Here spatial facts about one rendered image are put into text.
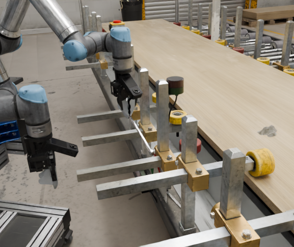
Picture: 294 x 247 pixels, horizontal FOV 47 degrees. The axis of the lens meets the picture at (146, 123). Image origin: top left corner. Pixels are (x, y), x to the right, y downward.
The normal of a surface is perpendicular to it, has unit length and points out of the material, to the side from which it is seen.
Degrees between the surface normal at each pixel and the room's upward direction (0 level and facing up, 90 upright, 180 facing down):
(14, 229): 0
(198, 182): 90
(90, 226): 0
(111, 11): 90
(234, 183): 90
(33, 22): 90
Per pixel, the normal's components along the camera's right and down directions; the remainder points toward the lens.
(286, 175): -0.04, -0.90
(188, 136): 0.27, 0.40
